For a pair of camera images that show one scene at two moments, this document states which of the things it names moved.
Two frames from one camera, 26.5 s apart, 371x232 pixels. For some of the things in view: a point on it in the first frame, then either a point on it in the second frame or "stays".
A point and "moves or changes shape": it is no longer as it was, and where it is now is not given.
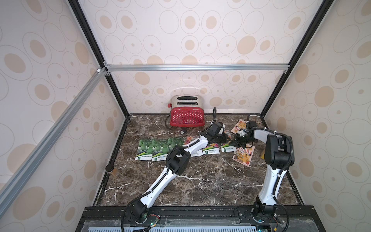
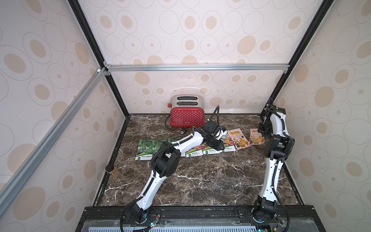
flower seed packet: x=213 y=149 stays
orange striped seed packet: x=240 y=124 moves or changes shape
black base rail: x=292 y=218 stays
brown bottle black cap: x=110 y=169 stays
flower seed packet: x=226 y=148 stays
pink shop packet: x=244 y=155 moves or changes shape
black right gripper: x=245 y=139 -> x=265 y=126
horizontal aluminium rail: x=196 y=67 stays
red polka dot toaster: x=187 y=110 stays
